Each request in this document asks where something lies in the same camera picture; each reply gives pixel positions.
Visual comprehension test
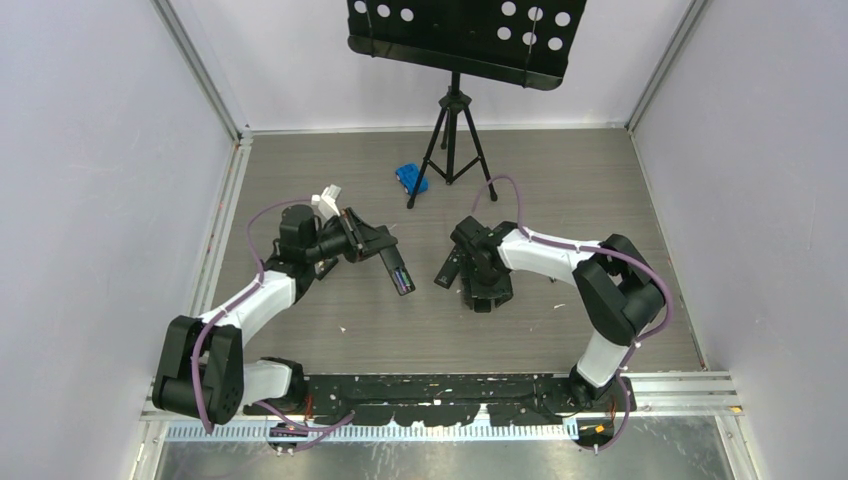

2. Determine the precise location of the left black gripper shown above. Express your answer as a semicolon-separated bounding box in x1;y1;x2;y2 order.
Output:
305;208;396;264

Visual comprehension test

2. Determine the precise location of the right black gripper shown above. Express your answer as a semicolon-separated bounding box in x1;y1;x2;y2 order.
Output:
460;257;514;308

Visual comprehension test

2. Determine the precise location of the plain black remote control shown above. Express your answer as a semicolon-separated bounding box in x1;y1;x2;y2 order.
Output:
380;246;416;296

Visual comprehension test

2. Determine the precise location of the blue purple battery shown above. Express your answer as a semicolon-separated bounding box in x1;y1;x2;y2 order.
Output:
392;268;407;296

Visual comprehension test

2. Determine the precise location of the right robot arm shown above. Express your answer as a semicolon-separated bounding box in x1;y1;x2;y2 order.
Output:
434;216;671;411

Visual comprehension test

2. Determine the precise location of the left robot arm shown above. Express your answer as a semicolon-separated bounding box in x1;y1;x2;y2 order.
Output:
151;199;415;431

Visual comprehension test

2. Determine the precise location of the black remote with buttons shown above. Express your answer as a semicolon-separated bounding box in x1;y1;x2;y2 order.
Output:
434;245;463;289

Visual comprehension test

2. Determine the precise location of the blue toy car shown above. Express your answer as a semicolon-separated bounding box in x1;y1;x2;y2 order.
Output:
395;163;429;196

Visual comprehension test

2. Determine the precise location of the black music stand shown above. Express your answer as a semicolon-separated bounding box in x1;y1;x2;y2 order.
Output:
346;0;587;208

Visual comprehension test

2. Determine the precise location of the black square frame box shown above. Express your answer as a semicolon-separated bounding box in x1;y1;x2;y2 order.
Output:
315;258;338;281

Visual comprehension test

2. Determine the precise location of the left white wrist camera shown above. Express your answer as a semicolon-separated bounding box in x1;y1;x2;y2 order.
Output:
310;184;341;220

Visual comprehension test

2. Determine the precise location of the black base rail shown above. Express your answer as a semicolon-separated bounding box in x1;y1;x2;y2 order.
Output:
266;373;636;427

